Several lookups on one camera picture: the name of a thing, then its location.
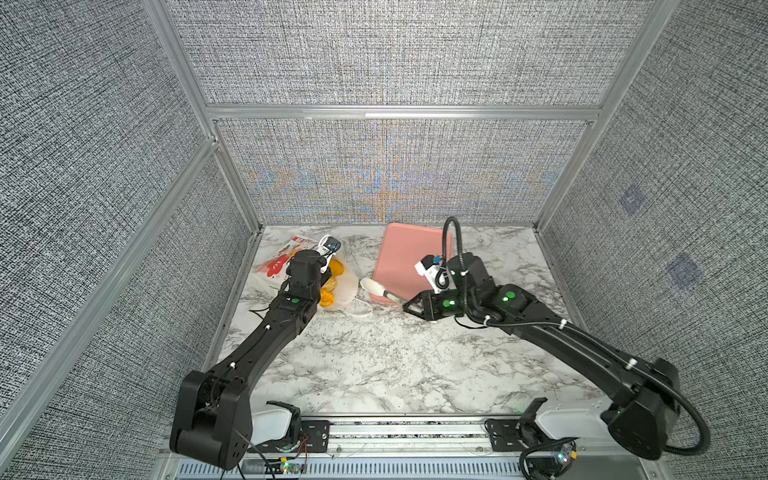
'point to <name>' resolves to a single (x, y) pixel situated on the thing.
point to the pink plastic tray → (404, 245)
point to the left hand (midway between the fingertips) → (306, 254)
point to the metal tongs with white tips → (380, 290)
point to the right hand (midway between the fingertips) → (406, 305)
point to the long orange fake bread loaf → (327, 292)
